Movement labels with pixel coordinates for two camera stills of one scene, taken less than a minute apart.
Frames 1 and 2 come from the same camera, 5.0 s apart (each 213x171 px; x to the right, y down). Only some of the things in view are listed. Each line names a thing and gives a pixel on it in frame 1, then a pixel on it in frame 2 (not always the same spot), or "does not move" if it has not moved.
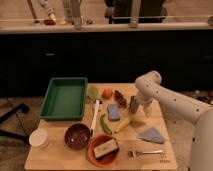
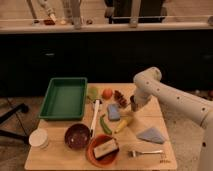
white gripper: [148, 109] -> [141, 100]
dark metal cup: [133, 104] does not move
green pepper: [105, 128] does not move
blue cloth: [151, 134] does not move
